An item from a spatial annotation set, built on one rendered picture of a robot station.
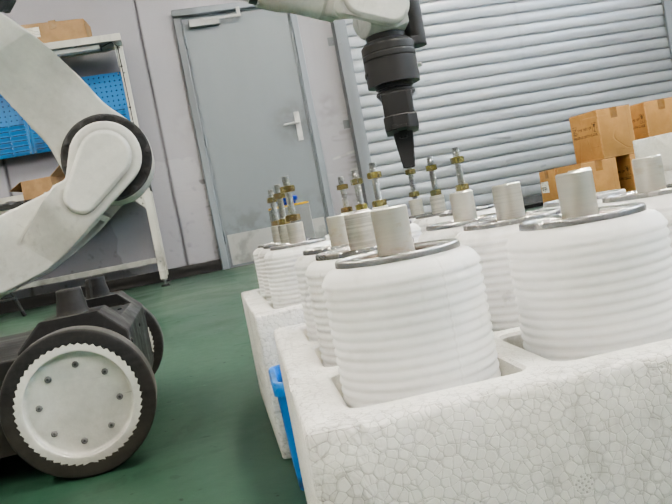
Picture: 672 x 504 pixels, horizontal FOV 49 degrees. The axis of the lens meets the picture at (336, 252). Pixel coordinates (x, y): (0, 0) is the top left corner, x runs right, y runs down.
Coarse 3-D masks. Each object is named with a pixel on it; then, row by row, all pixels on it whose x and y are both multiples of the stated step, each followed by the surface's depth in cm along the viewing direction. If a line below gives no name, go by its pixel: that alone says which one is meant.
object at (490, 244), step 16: (464, 240) 55; (480, 240) 54; (496, 240) 53; (480, 256) 54; (496, 256) 53; (496, 272) 54; (496, 288) 54; (512, 288) 53; (496, 304) 54; (512, 304) 53; (496, 320) 54; (512, 320) 53
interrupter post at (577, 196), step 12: (564, 180) 45; (576, 180) 44; (588, 180) 44; (564, 192) 45; (576, 192) 44; (588, 192) 44; (564, 204) 45; (576, 204) 44; (588, 204) 44; (564, 216) 45; (576, 216) 45
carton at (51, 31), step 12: (36, 24) 534; (48, 24) 535; (60, 24) 537; (72, 24) 538; (84, 24) 539; (36, 36) 534; (48, 36) 535; (60, 36) 537; (72, 36) 538; (84, 36) 539
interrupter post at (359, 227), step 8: (344, 216) 55; (352, 216) 55; (360, 216) 55; (368, 216) 55; (352, 224) 55; (360, 224) 55; (368, 224) 55; (352, 232) 55; (360, 232) 55; (368, 232) 55; (352, 240) 55; (360, 240) 55; (368, 240) 55; (352, 248) 55; (360, 248) 55
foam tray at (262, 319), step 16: (256, 304) 101; (272, 304) 101; (256, 320) 89; (272, 320) 89; (288, 320) 89; (304, 320) 89; (256, 336) 95; (272, 336) 89; (256, 352) 107; (272, 352) 89; (256, 368) 123; (272, 400) 89; (272, 416) 95; (288, 448) 89
